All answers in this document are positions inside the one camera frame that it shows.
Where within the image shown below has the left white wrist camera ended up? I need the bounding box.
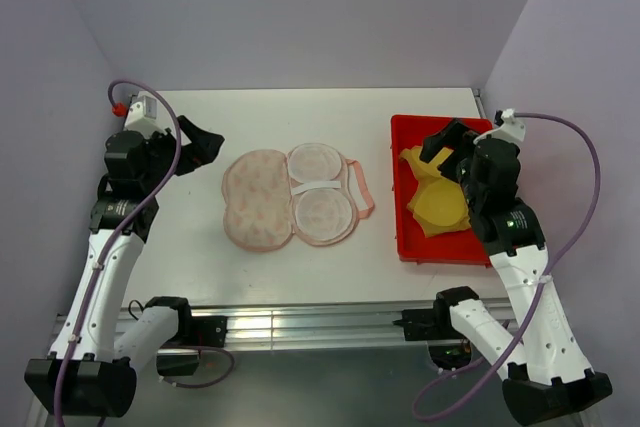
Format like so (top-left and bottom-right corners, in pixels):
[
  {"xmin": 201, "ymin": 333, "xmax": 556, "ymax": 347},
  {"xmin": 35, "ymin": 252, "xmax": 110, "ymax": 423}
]
[{"xmin": 112, "ymin": 95, "xmax": 160, "ymax": 138}]

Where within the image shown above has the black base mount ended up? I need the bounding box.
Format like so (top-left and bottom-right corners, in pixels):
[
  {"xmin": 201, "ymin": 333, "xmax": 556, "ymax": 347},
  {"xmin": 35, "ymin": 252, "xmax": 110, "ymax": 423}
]
[
  {"xmin": 156, "ymin": 316, "xmax": 227, "ymax": 377},
  {"xmin": 392, "ymin": 308, "xmax": 472, "ymax": 371}
]

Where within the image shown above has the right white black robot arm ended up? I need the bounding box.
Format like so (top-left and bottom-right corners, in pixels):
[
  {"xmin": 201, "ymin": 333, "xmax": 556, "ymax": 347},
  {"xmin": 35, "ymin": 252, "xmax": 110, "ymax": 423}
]
[{"xmin": 420, "ymin": 110, "xmax": 612, "ymax": 426}]

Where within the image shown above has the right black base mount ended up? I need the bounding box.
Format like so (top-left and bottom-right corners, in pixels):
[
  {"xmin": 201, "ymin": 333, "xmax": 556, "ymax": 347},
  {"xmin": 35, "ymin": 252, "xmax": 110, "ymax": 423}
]
[{"xmin": 392, "ymin": 308, "xmax": 472, "ymax": 371}]

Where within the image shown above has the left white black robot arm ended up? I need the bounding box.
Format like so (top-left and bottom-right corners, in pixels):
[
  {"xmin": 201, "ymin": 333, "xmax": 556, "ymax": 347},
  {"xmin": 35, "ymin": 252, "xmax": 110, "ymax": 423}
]
[{"xmin": 24, "ymin": 116, "xmax": 224, "ymax": 424}]

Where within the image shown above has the red plastic tray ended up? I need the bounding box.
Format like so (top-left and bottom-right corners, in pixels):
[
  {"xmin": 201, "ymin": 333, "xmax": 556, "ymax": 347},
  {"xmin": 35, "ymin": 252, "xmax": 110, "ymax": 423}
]
[{"xmin": 391, "ymin": 114, "xmax": 489, "ymax": 266}]

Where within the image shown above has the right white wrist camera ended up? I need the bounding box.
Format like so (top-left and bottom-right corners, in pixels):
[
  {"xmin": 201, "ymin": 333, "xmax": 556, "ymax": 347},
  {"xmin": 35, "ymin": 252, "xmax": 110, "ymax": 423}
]
[{"xmin": 473, "ymin": 109, "xmax": 526, "ymax": 146}]

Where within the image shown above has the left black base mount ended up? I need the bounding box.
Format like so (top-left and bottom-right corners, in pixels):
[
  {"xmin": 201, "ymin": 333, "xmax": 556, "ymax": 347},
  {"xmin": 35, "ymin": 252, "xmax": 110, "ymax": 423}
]
[{"xmin": 156, "ymin": 316, "xmax": 227, "ymax": 377}]

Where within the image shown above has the pink mesh laundry bag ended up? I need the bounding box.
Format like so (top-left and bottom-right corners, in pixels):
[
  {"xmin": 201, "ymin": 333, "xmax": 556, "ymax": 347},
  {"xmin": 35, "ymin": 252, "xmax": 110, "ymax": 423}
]
[{"xmin": 221, "ymin": 143, "xmax": 375, "ymax": 252}]

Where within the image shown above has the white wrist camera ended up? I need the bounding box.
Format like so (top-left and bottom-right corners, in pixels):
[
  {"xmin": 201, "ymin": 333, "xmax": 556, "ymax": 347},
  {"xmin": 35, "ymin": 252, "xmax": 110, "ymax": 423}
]
[
  {"xmin": 112, "ymin": 95, "xmax": 160, "ymax": 138},
  {"xmin": 473, "ymin": 109, "xmax": 526, "ymax": 146}
]

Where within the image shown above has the aluminium frame rail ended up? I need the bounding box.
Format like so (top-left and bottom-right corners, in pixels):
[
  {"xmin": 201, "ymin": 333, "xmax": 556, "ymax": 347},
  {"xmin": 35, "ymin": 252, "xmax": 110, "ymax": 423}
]
[{"xmin": 46, "ymin": 297, "xmax": 450, "ymax": 363}]

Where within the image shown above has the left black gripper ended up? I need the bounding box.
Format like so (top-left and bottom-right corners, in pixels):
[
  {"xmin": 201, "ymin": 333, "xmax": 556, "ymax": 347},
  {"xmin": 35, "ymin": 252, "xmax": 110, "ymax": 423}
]
[{"xmin": 140, "ymin": 115, "xmax": 223, "ymax": 193}]

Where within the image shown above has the yellow bra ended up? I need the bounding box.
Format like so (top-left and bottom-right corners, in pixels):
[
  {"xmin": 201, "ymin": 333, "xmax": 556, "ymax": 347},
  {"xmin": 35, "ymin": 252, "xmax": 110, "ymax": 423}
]
[{"xmin": 399, "ymin": 146, "xmax": 471, "ymax": 238}]

